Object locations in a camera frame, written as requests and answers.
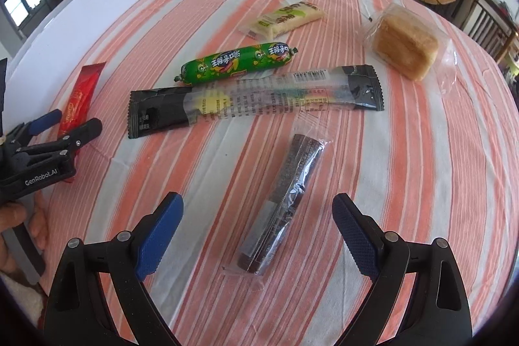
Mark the red snack packet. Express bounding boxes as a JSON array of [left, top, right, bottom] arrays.
[[56, 60, 107, 184]]

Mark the green sausage snack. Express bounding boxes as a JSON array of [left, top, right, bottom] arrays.
[[174, 42, 298, 86]]

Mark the dark biscuit stack packet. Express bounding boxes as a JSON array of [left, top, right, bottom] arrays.
[[222, 115, 332, 278]]

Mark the cream green wafer packet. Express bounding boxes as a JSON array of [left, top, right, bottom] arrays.
[[239, 1, 325, 41]]

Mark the long black clear packet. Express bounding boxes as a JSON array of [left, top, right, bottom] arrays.
[[127, 65, 384, 139]]

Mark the bread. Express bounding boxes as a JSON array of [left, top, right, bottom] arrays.
[[360, 4, 458, 97]]

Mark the person left hand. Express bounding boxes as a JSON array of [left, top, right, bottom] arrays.
[[0, 191, 48, 278]]

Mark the white cardboard box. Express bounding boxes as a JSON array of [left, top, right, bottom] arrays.
[[3, 0, 139, 130]]

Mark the striped orange white tablecloth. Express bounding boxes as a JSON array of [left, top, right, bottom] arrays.
[[41, 0, 518, 345]]

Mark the dark wooden dining chair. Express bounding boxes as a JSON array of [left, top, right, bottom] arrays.
[[461, 0, 518, 63]]

